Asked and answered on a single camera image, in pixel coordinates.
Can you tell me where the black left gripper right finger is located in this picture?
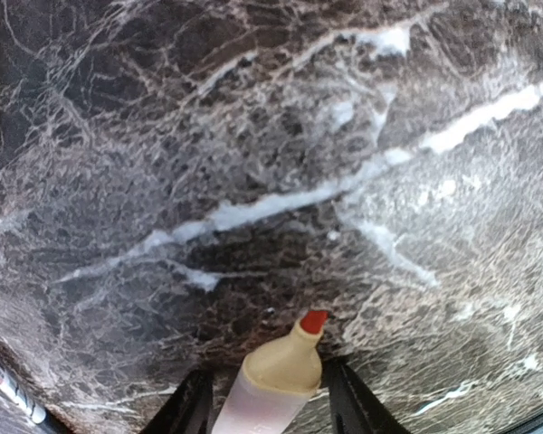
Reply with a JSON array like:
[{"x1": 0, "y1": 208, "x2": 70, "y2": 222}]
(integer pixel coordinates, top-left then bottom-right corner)
[{"x1": 323, "y1": 359, "x2": 410, "y2": 434}]

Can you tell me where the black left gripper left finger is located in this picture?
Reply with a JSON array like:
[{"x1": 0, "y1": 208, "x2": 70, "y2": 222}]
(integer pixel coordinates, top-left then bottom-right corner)
[{"x1": 140, "y1": 369, "x2": 214, "y2": 434}]

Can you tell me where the pink crayon shaped eraser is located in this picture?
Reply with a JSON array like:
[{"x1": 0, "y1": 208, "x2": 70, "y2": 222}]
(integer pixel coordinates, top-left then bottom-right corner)
[{"x1": 212, "y1": 310, "x2": 329, "y2": 434}]

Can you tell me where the black marker pen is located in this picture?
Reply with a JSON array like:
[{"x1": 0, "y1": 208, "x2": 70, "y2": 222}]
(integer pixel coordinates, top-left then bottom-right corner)
[{"x1": 0, "y1": 364, "x2": 47, "y2": 425}]

